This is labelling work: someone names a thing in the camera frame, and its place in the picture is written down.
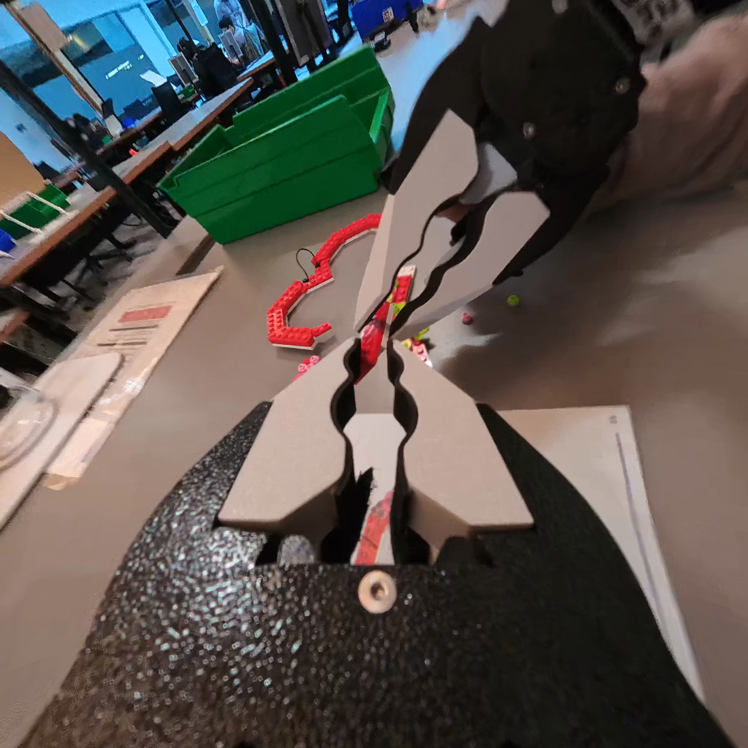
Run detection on black metal frame post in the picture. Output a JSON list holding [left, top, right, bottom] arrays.
[[0, 58, 179, 237]]

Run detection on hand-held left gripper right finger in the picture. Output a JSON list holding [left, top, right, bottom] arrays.
[[387, 338, 534, 550]]

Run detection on red lego strip lime leaves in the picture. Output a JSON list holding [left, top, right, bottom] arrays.
[[400, 327, 436, 369]]

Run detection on long wooden work table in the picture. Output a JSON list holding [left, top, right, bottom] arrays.
[[96, 76, 255, 154]]

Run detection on red lego half heart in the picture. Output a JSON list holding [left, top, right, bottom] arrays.
[[267, 213, 383, 351]]

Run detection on large green plastic bin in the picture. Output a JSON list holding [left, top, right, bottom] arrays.
[[158, 96, 388, 245]]

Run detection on lego instruction booklet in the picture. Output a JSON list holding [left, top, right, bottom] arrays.
[[345, 405, 705, 702]]

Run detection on small green bins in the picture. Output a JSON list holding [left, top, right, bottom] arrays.
[[0, 184, 71, 240]]

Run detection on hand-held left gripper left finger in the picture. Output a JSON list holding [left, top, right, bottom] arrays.
[[217, 338, 358, 547]]

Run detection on printed paper sheet red label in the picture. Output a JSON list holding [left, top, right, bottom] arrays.
[[58, 272, 223, 410]]

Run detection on person's right forearm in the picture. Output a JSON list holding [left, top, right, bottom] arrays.
[[584, 12, 748, 217]]

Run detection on blue plastic crate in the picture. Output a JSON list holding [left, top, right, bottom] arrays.
[[351, 0, 424, 39]]

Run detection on red lego strip pale flowers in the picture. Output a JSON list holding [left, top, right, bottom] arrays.
[[353, 266, 418, 383]]

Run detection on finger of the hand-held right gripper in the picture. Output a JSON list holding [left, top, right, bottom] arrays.
[[390, 190, 552, 340], [353, 110, 518, 335]]

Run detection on brown cardboard sheet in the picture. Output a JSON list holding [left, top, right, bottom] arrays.
[[0, 131, 48, 205]]

